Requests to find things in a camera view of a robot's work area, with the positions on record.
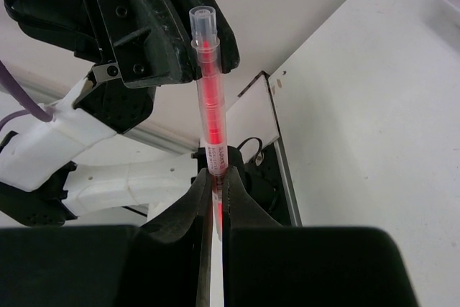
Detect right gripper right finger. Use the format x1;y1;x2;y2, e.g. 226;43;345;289
222;167;418;306

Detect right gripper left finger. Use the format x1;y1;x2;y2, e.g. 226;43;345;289
1;169;212;306

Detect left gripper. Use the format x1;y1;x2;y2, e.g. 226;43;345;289
4;0;196;88

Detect red highlighter pen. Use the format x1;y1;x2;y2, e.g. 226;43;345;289
189;6;229;239

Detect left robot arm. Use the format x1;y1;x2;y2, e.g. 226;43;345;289
1;0;240;227

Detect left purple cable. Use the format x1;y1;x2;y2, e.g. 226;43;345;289
0;60;55;132

